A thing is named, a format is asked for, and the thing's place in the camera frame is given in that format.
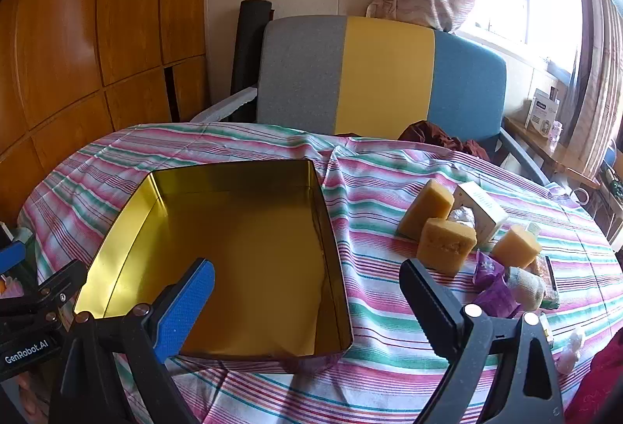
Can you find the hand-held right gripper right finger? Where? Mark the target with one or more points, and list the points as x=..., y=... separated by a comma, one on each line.
x=430, y=307

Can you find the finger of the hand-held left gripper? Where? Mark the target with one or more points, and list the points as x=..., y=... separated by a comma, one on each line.
x=10, y=256
x=53, y=285

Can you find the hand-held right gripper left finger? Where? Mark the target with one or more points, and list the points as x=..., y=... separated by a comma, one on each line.
x=187, y=307

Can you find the yellow sponge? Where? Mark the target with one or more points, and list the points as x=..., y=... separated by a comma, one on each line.
x=516, y=246
x=426, y=210
x=445, y=246

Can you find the purple snack packet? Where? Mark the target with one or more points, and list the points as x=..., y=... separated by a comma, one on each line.
x=499, y=300
x=488, y=269

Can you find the gold metal tin box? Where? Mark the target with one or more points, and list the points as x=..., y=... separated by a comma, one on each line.
x=243, y=234

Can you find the white gauze roll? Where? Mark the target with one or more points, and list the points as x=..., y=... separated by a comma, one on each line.
x=528, y=287

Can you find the cereal bar packet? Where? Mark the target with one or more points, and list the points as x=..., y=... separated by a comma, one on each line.
x=548, y=283

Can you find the white plastic bag wad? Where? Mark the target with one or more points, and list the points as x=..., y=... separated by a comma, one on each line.
x=569, y=351
x=461, y=215

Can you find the brown cardboard piece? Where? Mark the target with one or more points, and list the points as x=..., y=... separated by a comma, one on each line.
x=482, y=210

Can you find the striped tablecloth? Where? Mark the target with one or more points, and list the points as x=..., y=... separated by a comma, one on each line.
x=375, y=210

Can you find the small clear packet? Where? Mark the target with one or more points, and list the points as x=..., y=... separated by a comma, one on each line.
x=533, y=228

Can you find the dark red cloth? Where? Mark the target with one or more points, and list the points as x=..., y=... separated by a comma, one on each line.
x=428, y=134

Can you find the dark red garment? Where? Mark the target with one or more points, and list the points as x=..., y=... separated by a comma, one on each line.
x=603, y=385

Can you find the wooden side table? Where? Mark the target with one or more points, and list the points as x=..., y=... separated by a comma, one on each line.
x=559, y=156

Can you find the small clear bottle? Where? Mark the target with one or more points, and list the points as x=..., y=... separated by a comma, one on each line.
x=556, y=132

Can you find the white printed box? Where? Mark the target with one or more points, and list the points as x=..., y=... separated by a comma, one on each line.
x=542, y=112

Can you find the blue container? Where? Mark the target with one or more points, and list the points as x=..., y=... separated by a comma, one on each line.
x=610, y=156

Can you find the wooden wardrobe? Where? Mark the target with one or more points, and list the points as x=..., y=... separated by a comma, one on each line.
x=97, y=15

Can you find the grey yellow blue sofa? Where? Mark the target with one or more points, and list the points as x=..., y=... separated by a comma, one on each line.
x=301, y=73

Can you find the black rolled mat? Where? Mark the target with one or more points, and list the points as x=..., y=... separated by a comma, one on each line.
x=248, y=39

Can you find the striped curtain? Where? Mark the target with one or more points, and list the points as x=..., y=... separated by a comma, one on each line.
x=601, y=88

